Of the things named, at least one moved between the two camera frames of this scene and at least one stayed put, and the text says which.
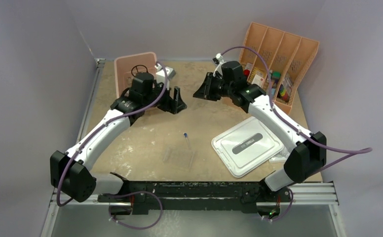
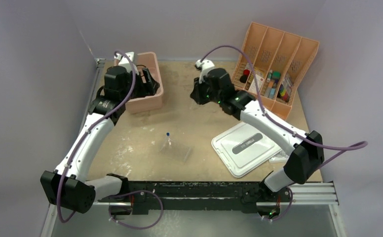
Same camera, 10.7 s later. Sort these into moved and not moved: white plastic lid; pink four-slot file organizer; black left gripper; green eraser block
Moved: black left gripper
Not moved: pink four-slot file organizer; white plastic lid; green eraser block
